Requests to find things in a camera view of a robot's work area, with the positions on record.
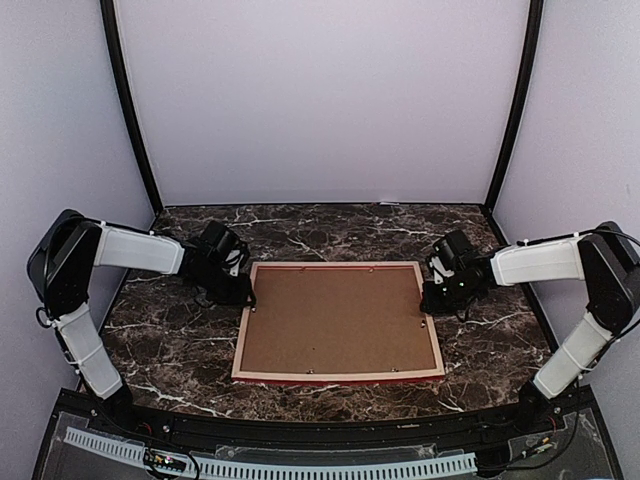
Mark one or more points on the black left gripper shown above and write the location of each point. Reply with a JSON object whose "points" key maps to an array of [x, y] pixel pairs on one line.
{"points": [[240, 295]]}

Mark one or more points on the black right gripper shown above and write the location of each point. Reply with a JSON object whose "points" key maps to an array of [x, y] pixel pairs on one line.
{"points": [[432, 303]]}

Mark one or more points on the brown cardboard backing board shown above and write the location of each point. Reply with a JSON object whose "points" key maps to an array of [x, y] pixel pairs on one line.
{"points": [[335, 320]]}

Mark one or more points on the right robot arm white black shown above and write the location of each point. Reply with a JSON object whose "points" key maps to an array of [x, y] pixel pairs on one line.
{"points": [[598, 268]]}

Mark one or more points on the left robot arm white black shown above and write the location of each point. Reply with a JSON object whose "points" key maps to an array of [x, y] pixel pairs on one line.
{"points": [[61, 266]]}

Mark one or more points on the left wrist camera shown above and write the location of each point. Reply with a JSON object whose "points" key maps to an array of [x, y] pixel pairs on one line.
{"points": [[217, 241]]}

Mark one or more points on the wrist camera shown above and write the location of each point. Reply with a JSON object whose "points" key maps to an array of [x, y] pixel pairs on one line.
{"points": [[217, 241], [454, 250]]}

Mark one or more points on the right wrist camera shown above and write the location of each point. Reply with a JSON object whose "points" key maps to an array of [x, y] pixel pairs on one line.
{"points": [[454, 250]]}

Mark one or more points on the black front rail base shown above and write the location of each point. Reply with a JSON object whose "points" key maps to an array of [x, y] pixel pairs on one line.
{"points": [[564, 439]]}

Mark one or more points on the white slotted cable duct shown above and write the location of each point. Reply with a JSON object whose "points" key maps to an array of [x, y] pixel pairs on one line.
{"points": [[262, 463]]}

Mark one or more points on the black enclosure frame post left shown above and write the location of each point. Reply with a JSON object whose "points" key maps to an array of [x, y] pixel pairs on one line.
{"points": [[128, 109]]}

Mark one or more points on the black enclosure frame post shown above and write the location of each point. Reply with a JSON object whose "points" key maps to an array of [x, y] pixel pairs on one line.
{"points": [[525, 70], [128, 109]]}

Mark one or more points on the black enclosure frame post right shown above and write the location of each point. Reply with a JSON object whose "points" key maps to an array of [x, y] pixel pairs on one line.
{"points": [[525, 70]]}

